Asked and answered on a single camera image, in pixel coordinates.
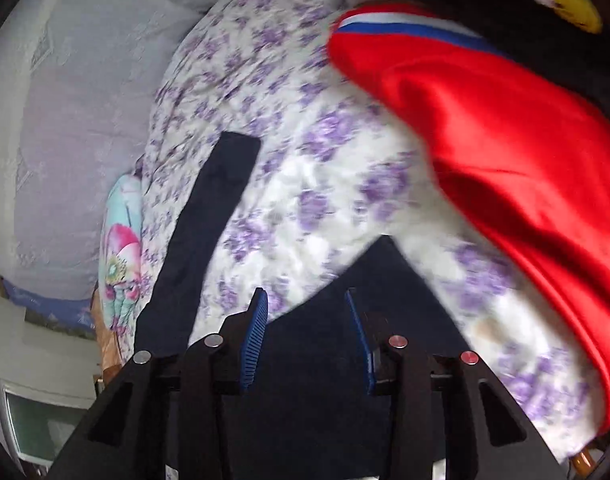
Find black garment with smiley patch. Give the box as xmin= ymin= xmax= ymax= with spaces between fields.
xmin=380 ymin=0 xmax=610 ymax=126

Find blue patterned cloth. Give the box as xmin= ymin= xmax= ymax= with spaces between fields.
xmin=5 ymin=282 xmax=94 ymax=332

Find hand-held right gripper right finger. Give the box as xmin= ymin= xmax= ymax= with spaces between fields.
xmin=345 ymin=288 xmax=570 ymax=480

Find purple floral blanket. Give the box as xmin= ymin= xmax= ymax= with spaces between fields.
xmin=135 ymin=0 xmax=610 ymax=466

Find dark navy pants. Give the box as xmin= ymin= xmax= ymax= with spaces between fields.
xmin=135 ymin=131 xmax=473 ymax=480

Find white framed glass panel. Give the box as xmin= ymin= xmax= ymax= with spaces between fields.
xmin=0 ymin=377 xmax=93 ymax=468

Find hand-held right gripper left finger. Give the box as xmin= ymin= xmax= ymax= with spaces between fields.
xmin=47 ymin=287 xmax=270 ymax=480

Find colourful blanket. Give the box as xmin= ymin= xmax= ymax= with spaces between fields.
xmin=92 ymin=172 xmax=146 ymax=361

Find red garment with striped band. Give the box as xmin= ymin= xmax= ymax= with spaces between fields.
xmin=327 ymin=2 xmax=610 ymax=436

